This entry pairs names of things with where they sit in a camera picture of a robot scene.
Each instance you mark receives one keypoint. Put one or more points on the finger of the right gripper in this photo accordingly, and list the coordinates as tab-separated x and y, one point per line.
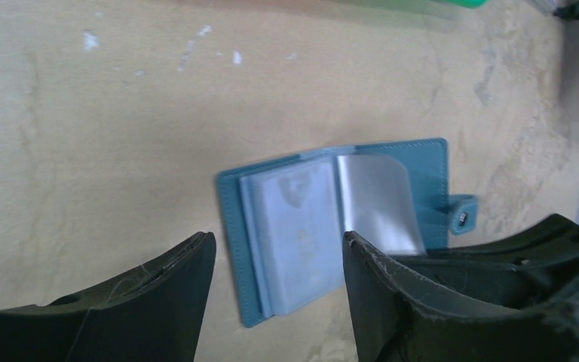
537	265

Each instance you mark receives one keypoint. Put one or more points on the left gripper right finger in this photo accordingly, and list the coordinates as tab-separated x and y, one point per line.
401	315

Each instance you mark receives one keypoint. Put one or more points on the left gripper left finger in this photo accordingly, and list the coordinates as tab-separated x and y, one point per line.
152	312

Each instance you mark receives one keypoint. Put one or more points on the blue card holder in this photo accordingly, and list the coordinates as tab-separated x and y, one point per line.
396	195

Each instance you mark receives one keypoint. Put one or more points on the black whiteboard clip lower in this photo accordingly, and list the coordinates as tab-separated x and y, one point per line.
568	12

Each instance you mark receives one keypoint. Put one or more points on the green plastic bin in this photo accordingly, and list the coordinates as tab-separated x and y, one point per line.
471	4

